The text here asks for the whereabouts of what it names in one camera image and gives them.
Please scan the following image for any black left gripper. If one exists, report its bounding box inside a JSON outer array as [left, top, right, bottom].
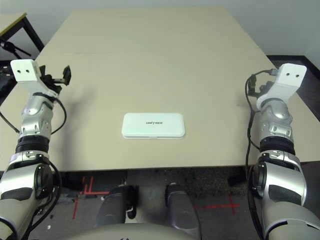
[[39, 65, 73, 95]]

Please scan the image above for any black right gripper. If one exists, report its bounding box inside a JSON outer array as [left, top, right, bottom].
[[258, 80, 274, 96]]

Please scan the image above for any white plastic pencil case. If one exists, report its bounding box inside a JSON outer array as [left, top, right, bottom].
[[121, 112, 186, 140]]

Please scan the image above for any dark shaggy floor mat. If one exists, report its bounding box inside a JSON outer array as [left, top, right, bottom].
[[184, 168, 247, 198], [0, 59, 20, 101]]

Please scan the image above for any black tripod stand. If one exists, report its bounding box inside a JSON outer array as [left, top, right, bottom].
[[0, 39, 32, 57]]

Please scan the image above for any side table with black legs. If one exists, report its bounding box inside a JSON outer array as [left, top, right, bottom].
[[0, 12, 45, 51]]

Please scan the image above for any black table foot bar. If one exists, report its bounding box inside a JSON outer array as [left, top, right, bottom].
[[61, 172, 85, 191], [228, 169, 251, 187]]

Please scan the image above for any grey left robot leg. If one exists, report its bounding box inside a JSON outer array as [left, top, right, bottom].
[[96, 184, 140, 227]]

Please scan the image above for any grey robot leg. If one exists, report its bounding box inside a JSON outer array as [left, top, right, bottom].
[[165, 182, 202, 236], [96, 184, 140, 227]]

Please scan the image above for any grey right robot leg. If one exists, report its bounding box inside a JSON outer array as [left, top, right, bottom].
[[165, 182, 202, 236]]

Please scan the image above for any beige robot torso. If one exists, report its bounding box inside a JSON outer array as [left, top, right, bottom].
[[53, 223, 201, 240]]

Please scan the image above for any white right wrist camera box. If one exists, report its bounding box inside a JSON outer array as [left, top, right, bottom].
[[256, 63, 308, 109]]

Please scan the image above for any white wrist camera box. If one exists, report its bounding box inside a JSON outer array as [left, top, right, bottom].
[[10, 59, 62, 97], [256, 63, 308, 109]]

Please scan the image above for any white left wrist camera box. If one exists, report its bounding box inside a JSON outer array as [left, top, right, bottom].
[[10, 59, 62, 97]]

